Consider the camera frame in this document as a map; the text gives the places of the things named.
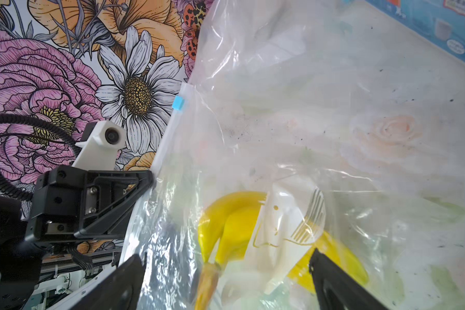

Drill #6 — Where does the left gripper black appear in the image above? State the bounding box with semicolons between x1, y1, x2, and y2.
25;165;154;244

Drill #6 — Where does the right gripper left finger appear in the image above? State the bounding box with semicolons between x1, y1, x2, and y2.
69;254;145;310

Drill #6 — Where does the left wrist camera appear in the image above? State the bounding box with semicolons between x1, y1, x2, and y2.
72;121;127;171

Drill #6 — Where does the banana with white wrap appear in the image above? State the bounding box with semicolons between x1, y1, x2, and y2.
195;176;369;309

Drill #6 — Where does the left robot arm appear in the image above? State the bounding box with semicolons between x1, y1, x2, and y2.
0;114;154;309

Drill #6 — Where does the clear bag with banana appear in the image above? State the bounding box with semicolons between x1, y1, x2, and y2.
125;1;465;309

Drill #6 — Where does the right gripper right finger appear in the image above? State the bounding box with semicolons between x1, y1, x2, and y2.
309;249;387;310

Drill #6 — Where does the blue lid storage box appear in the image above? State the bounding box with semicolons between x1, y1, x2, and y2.
368;0;465;62

